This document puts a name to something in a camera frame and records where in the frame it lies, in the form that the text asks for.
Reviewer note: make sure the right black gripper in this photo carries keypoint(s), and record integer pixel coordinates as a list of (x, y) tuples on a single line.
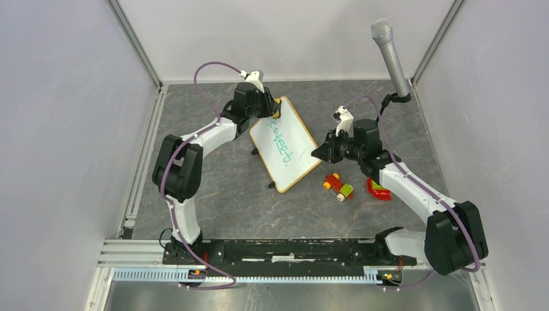
[(327, 151)]

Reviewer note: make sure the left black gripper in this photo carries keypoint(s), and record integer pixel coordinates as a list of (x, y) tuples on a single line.
[(271, 105)]

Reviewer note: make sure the yellow framed whiteboard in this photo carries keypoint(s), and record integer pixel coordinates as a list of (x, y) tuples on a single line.
[(285, 146)]

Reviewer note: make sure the yellow bone shaped eraser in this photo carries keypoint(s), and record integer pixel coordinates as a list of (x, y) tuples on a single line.
[(277, 108)]

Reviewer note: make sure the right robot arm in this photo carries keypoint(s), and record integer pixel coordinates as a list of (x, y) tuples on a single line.
[(453, 238)]

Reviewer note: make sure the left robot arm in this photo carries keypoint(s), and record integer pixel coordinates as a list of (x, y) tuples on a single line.
[(178, 168)]

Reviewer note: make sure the red toy brick car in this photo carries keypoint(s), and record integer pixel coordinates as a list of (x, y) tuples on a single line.
[(344, 191)]

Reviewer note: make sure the colourful toy brick pile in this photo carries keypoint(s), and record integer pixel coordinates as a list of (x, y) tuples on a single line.
[(377, 191)]

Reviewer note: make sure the silver microphone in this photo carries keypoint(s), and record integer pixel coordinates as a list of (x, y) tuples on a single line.
[(382, 35)]

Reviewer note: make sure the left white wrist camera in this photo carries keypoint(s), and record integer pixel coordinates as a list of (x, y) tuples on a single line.
[(255, 78)]

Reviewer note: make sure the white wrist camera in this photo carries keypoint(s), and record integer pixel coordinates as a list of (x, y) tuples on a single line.
[(344, 120), (255, 78)]

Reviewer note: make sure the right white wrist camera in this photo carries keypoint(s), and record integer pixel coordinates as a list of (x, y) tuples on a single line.
[(344, 120)]

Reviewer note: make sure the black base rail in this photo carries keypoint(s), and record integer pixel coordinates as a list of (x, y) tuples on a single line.
[(318, 257)]

